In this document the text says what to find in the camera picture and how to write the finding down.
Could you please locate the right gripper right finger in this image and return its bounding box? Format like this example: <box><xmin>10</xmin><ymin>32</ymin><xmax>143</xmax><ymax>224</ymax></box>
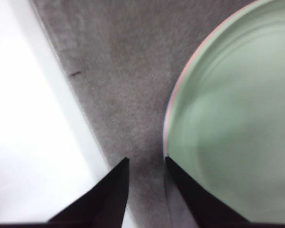
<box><xmin>165</xmin><ymin>156</ymin><xmax>252</xmax><ymax>226</ymax></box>

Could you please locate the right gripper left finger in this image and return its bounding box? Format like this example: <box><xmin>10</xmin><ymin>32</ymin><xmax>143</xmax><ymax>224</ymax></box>
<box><xmin>47</xmin><ymin>156</ymin><xmax>130</xmax><ymax>225</ymax></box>

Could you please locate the blue round plate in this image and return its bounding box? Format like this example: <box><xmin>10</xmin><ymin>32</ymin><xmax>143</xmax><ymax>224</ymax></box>
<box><xmin>162</xmin><ymin>95</ymin><xmax>168</xmax><ymax>154</ymax></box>

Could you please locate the green round plate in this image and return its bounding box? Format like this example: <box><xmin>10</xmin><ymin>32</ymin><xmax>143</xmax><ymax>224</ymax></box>
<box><xmin>167</xmin><ymin>0</ymin><xmax>285</xmax><ymax>223</ymax></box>

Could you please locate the pink round plate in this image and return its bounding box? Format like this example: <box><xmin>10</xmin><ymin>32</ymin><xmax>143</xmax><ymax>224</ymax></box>
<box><xmin>163</xmin><ymin>0</ymin><xmax>262</xmax><ymax>152</ymax></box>

